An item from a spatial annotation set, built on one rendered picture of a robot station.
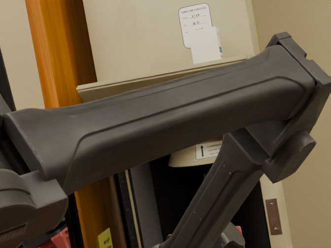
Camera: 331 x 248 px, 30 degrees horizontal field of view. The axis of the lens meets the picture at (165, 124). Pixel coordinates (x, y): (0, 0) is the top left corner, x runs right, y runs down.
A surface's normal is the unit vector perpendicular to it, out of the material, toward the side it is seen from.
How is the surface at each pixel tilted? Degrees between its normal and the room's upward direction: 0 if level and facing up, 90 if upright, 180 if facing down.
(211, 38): 90
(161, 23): 90
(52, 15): 90
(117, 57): 90
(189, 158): 66
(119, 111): 52
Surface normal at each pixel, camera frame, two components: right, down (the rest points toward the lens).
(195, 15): -0.26, 0.10
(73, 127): 0.35, -0.65
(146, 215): 0.95, -0.15
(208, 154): -0.12, -0.33
